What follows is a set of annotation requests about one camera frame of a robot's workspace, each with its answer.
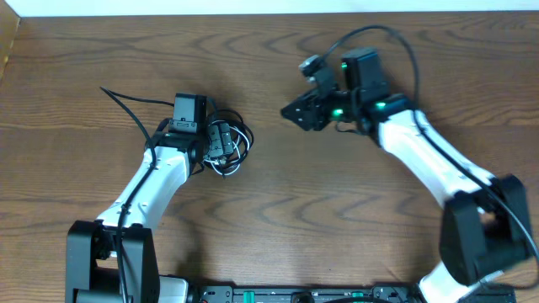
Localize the white usb cable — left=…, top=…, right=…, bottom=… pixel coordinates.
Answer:
left=205, top=124, right=251, bottom=177

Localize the black usb cable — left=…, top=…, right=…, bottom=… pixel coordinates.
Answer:
left=191, top=108, right=255, bottom=178

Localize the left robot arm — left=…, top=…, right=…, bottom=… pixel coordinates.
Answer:
left=65, top=93, right=215, bottom=302

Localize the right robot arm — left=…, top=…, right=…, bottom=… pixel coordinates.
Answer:
left=281, top=48, right=538, bottom=302

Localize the right camera cable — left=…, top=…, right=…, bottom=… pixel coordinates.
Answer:
left=322, top=24, right=539, bottom=270

